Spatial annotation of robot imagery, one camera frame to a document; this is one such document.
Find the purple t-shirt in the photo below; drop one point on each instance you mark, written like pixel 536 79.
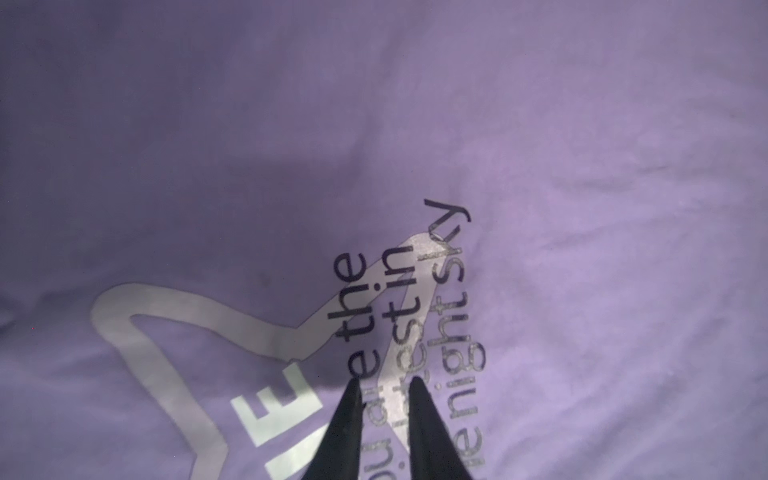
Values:
pixel 214 213

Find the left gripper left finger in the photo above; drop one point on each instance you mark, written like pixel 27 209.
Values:
pixel 338 454

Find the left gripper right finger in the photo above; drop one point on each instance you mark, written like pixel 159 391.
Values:
pixel 432 453

